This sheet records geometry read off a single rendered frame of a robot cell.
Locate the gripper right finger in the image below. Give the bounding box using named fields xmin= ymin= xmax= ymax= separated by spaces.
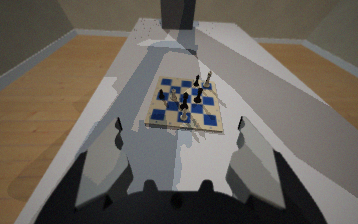
xmin=225 ymin=116 xmax=328 ymax=224

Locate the white chess rook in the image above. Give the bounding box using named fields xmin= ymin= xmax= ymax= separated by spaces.
xmin=170 ymin=89 xmax=177 ymax=100

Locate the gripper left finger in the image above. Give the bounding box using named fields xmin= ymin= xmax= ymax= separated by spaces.
xmin=34 ymin=117 xmax=133 ymax=224

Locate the blue and tan chessboard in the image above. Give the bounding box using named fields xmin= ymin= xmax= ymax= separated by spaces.
xmin=144 ymin=76 xmax=223 ymax=132

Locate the white chess king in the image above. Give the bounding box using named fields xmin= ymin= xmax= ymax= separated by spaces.
xmin=203 ymin=71 xmax=212 ymax=88

